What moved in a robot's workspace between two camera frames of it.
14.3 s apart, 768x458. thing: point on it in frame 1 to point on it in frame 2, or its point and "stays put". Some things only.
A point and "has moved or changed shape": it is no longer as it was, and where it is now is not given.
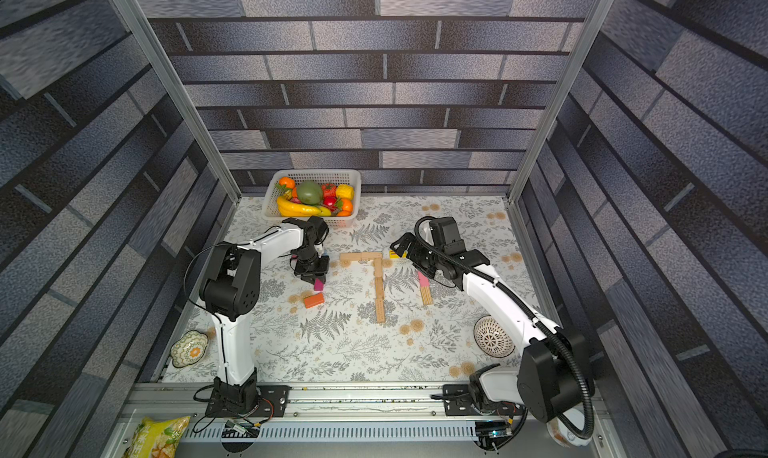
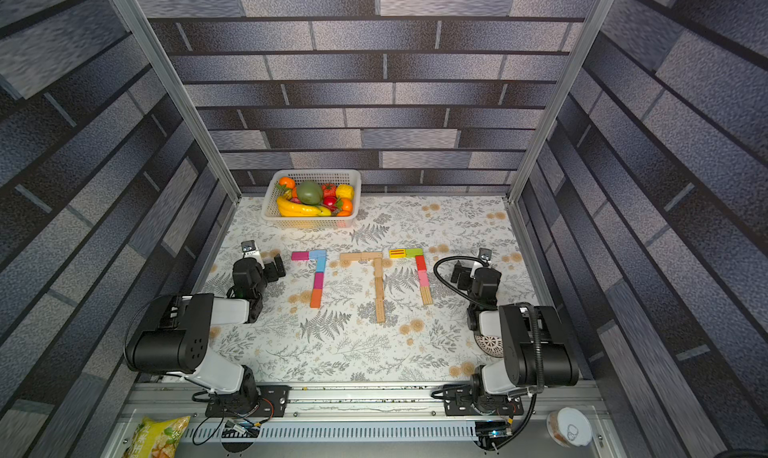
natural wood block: x=380 y=310 stays put
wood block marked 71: x=379 y=288 stays put
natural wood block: x=345 y=257 stays put
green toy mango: x=309 y=193 stays put
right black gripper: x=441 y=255 to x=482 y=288
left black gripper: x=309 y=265 to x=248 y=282
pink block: x=423 y=280 stays put
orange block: x=313 y=300 has moved or changed shape
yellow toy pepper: x=345 y=191 stays put
